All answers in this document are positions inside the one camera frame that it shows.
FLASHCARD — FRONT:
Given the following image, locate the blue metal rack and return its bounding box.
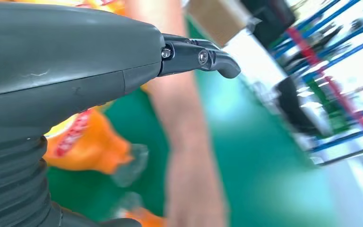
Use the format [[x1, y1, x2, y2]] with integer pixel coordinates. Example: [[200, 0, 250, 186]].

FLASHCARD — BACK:
[[269, 0, 363, 166]]

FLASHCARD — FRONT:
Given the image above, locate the orange detergent bottle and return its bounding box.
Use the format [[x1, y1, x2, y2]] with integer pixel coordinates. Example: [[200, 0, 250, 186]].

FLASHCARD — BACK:
[[10, 0, 129, 16], [114, 192, 167, 227], [43, 108, 150, 189]]

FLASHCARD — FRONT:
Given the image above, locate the brown cardboard box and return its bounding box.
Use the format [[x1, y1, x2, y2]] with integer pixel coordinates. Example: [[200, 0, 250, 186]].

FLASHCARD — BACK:
[[186, 0, 259, 48]]

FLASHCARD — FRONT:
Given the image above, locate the black bag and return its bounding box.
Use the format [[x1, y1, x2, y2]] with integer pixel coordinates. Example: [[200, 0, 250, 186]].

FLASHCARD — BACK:
[[275, 77, 331, 139]]

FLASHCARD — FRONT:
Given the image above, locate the green crate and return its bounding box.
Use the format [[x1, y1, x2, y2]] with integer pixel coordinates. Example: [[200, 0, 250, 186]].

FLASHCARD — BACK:
[[306, 78, 353, 135]]

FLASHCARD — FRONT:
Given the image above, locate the black device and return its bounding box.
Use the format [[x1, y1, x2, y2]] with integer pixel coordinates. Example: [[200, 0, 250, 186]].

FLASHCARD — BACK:
[[241, 0, 297, 49]]

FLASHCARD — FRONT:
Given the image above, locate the person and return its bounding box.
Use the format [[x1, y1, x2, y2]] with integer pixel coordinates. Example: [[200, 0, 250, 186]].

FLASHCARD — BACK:
[[124, 0, 231, 227]]

